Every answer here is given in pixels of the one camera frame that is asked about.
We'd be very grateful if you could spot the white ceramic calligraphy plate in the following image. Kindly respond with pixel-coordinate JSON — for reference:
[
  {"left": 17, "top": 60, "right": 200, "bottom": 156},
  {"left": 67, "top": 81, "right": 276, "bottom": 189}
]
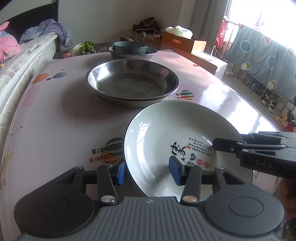
[{"left": 123, "top": 100, "right": 252, "bottom": 199}]

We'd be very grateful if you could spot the large steel plate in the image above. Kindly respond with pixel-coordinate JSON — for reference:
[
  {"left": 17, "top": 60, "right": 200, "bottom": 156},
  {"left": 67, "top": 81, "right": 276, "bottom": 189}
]
[{"left": 85, "top": 59, "right": 180, "bottom": 100}]

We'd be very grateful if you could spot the teal ceramic bowl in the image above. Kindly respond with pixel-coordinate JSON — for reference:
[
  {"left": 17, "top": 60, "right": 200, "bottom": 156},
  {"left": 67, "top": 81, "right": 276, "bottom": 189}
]
[{"left": 113, "top": 41, "right": 147, "bottom": 54}]

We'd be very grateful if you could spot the person right hand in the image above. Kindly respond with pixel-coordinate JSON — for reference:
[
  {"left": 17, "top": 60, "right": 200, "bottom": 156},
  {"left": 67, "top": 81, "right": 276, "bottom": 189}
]
[{"left": 279, "top": 179, "right": 296, "bottom": 220}]

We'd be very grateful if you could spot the blue circle pattern blanket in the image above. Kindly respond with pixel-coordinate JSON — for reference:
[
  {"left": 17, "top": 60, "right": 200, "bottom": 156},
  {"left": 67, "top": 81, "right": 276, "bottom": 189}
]
[{"left": 225, "top": 26, "right": 295, "bottom": 104}]

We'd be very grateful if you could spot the deep steel bowl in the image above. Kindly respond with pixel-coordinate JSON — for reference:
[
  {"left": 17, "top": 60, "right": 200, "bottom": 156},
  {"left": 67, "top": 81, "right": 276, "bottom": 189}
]
[{"left": 108, "top": 46, "right": 158, "bottom": 60}]

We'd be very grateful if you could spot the green leafy cabbage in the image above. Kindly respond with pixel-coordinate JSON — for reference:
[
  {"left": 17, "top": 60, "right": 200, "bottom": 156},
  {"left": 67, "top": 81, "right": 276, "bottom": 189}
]
[{"left": 70, "top": 41, "right": 96, "bottom": 56}]

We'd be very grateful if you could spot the orange cardboard box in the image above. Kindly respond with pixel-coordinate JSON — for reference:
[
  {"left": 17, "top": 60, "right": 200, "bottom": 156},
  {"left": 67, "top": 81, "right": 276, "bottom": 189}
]
[{"left": 160, "top": 32, "right": 207, "bottom": 55}]

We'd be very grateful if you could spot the white mattress bed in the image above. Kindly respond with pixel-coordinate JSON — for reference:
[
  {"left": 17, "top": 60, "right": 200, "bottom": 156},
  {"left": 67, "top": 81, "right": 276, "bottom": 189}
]
[{"left": 0, "top": 32, "right": 58, "bottom": 117}]

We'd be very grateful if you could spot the white bag in box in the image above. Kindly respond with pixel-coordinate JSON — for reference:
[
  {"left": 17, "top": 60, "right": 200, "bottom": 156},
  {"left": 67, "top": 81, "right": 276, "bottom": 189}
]
[{"left": 164, "top": 26, "right": 193, "bottom": 39}]

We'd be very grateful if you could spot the open box with clutter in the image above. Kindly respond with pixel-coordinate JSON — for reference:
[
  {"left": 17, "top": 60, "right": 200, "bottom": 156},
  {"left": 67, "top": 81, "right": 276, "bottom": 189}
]
[{"left": 118, "top": 17, "right": 162, "bottom": 50}]

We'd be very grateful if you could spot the grey blue clothes pile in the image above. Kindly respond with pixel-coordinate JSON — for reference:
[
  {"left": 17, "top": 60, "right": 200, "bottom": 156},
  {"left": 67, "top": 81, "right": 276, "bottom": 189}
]
[{"left": 20, "top": 19, "right": 73, "bottom": 51}]

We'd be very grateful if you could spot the pink floral quilt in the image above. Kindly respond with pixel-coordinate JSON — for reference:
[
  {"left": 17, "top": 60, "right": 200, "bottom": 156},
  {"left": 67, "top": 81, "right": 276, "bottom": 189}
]
[{"left": 0, "top": 22, "right": 21, "bottom": 64}]

